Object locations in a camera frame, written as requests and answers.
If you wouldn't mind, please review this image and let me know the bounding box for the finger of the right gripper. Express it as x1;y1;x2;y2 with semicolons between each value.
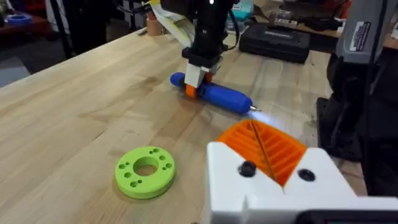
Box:
203;58;223;84
183;60;210;99

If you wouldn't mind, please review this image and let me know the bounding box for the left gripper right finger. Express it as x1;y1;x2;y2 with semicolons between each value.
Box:
251;119;358;198

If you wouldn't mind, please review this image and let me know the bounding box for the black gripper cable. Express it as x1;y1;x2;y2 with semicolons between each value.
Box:
224;8;241;52

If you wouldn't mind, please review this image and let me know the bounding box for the black tool case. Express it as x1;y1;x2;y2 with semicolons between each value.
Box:
238;24;312;65

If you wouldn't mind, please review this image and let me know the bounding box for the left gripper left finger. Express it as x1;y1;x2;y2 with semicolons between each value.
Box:
204;119;286;224

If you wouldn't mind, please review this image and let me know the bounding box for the green disc with holes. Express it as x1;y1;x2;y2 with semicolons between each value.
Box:
114;146;177;200

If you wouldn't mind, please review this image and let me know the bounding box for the teal box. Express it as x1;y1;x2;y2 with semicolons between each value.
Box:
231;0;255;22

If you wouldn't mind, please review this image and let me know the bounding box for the brown tape roll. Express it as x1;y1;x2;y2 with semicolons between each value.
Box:
146;17;164;37

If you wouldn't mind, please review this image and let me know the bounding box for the blue tape roll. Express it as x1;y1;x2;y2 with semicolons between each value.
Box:
6;13;33;27

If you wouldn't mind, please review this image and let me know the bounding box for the blue electric screwdriver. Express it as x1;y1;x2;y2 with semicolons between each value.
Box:
169;72;262;115

